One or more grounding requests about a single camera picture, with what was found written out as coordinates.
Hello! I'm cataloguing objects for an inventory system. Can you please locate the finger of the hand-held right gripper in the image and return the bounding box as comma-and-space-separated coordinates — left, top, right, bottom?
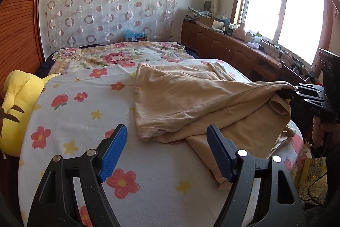
278, 83, 325, 97
288, 97, 330, 114

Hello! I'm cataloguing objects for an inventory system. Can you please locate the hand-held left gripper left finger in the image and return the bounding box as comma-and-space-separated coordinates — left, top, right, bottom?
27, 124, 128, 227

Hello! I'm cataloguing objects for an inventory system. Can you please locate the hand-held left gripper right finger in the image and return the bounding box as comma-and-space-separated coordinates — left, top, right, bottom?
206, 124, 306, 227

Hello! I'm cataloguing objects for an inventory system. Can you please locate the beige t-shirt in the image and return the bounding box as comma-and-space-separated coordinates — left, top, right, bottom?
133, 62, 298, 190

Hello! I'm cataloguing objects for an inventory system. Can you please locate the person's right hand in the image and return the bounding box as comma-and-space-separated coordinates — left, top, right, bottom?
311, 115, 340, 150

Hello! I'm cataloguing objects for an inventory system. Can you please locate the white floral bed sheet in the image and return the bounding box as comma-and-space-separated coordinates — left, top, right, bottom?
17, 58, 305, 227

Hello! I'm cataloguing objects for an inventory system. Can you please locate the yellow patterned cloth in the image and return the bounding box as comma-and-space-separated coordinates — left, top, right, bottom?
291, 156, 328, 202

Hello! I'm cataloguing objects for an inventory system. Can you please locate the white jug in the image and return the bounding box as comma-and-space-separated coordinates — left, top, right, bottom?
235, 22, 246, 40

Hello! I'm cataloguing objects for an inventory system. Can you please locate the low wooden cabinet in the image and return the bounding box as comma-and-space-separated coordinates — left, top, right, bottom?
181, 20, 293, 84

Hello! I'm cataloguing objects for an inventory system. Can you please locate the window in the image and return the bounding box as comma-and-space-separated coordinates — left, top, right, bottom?
231, 0, 332, 65

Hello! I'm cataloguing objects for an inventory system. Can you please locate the floral fleece blanket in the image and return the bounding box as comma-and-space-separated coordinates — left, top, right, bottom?
50, 41, 198, 76

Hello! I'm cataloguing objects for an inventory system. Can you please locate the yellow plush toy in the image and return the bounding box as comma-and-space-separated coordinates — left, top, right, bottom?
0, 70, 59, 158

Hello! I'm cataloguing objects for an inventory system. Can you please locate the teal plastic bag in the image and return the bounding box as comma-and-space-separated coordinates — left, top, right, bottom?
123, 29, 146, 41

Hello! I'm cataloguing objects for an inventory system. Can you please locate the cardboard box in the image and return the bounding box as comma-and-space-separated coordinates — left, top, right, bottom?
198, 16, 214, 28

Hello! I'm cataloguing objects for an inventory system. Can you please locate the folded patterned cloth stack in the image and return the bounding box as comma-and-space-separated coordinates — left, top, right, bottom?
187, 7, 213, 17

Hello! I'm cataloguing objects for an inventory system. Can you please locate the sheer circle-patterned curtain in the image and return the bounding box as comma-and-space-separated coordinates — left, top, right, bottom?
44, 0, 185, 50

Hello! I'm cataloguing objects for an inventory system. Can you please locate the wooden slatted wardrobe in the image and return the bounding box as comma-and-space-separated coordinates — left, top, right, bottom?
0, 0, 48, 79

